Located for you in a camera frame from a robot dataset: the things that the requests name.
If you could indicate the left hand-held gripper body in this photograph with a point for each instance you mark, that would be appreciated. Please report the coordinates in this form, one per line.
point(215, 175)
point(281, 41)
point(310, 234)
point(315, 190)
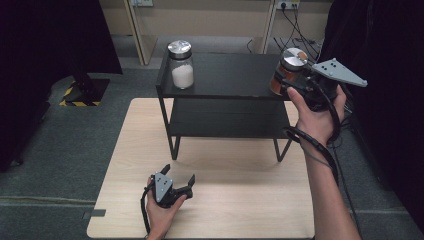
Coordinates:
point(163, 188)

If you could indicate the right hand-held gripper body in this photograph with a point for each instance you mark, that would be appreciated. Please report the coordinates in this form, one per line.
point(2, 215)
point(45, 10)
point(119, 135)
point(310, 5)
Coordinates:
point(336, 71)

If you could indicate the glass jar with orange powder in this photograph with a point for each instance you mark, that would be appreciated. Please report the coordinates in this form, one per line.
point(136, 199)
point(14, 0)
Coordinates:
point(291, 61)

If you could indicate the black two-tier metal rack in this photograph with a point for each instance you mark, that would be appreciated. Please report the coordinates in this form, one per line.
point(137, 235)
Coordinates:
point(230, 76)

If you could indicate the glass jar with white powder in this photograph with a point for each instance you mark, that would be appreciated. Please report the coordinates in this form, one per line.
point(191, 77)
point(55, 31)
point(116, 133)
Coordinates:
point(182, 75)

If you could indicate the person's left hand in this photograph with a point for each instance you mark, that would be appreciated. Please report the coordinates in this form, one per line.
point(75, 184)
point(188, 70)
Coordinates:
point(160, 218)

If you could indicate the person's right hand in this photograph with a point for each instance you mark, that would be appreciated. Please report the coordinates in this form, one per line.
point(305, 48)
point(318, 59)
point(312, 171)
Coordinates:
point(316, 125)

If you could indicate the beige furniture leg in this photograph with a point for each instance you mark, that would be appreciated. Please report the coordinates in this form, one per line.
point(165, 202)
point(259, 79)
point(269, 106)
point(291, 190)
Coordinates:
point(266, 30)
point(141, 33)

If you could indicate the black floor tape strip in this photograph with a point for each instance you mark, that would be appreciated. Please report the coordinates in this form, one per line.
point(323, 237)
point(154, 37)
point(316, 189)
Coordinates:
point(98, 213)

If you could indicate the black curtain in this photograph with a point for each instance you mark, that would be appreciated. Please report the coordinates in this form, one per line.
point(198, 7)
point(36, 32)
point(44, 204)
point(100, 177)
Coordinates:
point(390, 116)
point(40, 66)

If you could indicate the black stand base hazard stripes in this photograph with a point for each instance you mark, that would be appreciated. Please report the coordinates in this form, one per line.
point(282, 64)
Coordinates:
point(88, 93)

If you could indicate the white wall socket with plugs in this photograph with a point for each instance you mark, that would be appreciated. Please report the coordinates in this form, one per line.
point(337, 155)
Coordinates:
point(288, 4)

